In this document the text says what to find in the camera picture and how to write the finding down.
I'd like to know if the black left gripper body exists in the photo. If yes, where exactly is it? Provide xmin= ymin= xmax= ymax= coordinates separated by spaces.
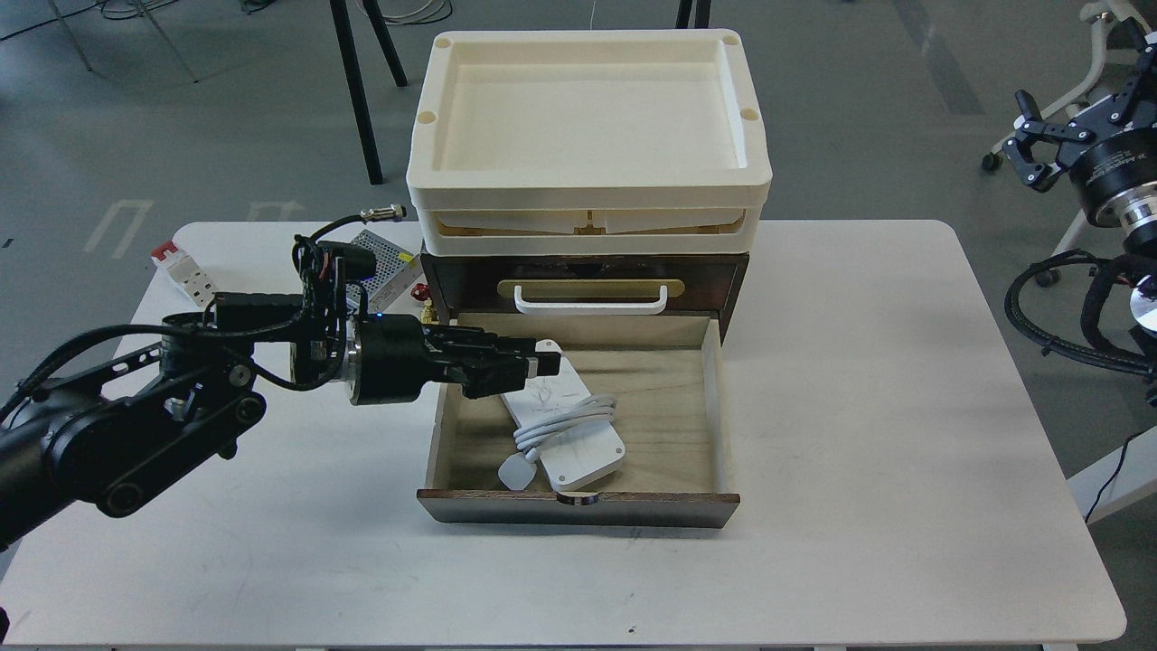
xmin=351 ymin=315 xmax=452 ymax=405

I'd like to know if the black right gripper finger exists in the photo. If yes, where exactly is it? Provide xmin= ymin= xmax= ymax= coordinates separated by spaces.
xmin=1003 ymin=89 xmax=1099 ymax=193
xmin=1098 ymin=36 xmax=1156 ymax=123

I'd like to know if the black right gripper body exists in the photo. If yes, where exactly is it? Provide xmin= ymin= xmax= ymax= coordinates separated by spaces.
xmin=1068 ymin=98 xmax=1156 ymax=230

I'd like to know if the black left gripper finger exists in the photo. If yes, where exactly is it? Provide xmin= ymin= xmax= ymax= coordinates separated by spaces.
xmin=425 ymin=328 xmax=562 ymax=372
xmin=434 ymin=357 xmax=561 ymax=399

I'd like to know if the white power adapter with cable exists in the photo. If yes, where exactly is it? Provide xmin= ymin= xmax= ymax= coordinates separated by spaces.
xmin=498 ymin=357 xmax=626 ymax=491

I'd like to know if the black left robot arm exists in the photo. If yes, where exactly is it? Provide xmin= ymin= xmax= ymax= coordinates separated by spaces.
xmin=1 ymin=206 xmax=561 ymax=545

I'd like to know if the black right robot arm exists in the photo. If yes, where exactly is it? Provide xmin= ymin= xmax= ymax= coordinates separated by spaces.
xmin=1002 ymin=21 xmax=1156 ymax=382

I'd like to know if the dark wooden cabinet body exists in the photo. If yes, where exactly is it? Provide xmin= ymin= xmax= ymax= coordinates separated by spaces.
xmin=420 ymin=250 xmax=749 ymax=343

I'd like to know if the metal mesh power supply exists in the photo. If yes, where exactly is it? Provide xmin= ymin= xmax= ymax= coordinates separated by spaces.
xmin=351 ymin=230 xmax=422 ymax=313

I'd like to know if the white office chair base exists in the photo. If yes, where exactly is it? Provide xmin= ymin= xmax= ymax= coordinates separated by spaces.
xmin=981 ymin=1 xmax=1156 ymax=257

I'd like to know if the open wooden drawer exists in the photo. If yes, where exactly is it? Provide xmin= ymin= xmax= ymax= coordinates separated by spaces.
xmin=417 ymin=313 xmax=740 ymax=528

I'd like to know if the cream plastic tray stack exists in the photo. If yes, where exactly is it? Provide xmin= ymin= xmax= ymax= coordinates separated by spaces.
xmin=408 ymin=29 xmax=773 ymax=257

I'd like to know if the white table edge right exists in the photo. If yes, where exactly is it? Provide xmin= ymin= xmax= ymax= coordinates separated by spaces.
xmin=1067 ymin=426 xmax=1156 ymax=524

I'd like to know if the brass valve red handle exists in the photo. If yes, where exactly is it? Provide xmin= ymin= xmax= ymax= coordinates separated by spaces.
xmin=410 ymin=283 xmax=439 ymax=325

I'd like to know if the white cabinet handle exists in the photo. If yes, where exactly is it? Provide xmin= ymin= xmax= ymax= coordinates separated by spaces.
xmin=513 ymin=284 xmax=669 ymax=316

